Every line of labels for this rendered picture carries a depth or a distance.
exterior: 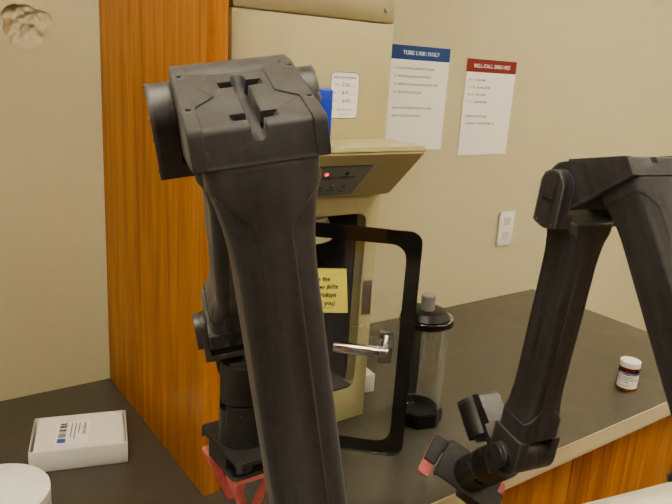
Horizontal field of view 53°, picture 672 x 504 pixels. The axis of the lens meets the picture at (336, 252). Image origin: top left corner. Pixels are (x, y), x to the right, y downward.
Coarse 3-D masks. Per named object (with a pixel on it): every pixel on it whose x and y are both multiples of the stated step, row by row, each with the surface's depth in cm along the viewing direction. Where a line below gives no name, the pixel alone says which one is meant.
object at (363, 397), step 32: (320, 224) 108; (320, 256) 109; (352, 256) 108; (384, 256) 108; (416, 256) 107; (352, 288) 110; (384, 288) 109; (416, 288) 108; (352, 320) 111; (384, 320) 110; (352, 384) 114; (384, 384) 113; (352, 416) 116; (384, 416) 115; (352, 448) 117; (384, 448) 116
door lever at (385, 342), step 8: (384, 336) 111; (336, 344) 107; (344, 344) 107; (352, 344) 108; (360, 344) 108; (384, 344) 109; (392, 344) 111; (344, 352) 108; (352, 352) 107; (360, 352) 107; (368, 352) 107; (376, 352) 107; (384, 352) 106
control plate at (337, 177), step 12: (324, 168) 108; (336, 168) 110; (348, 168) 111; (360, 168) 113; (324, 180) 112; (336, 180) 113; (348, 180) 115; (360, 180) 117; (324, 192) 116; (336, 192) 117; (348, 192) 119
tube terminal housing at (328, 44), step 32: (256, 32) 105; (288, 32) 108; (320, 32) 112; (352, 32) 115; (384, 32) 119; (320, 64) 113; (352, 64) 117; (384, 64) 121; (384, 96) 123; (352, 128) 120; (384, 128) 125
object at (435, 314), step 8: (424, 296) 132; (432, 296) 132; (424, 304) 132; (432, 304) 132; (416, 312) 132; (424, 312) 132; (432, 312) 132; (440, 312) 133; (416, 320) 131; (424, 320) 130; (432, 320) 130; (440, 320) 131; (448, 320) 132
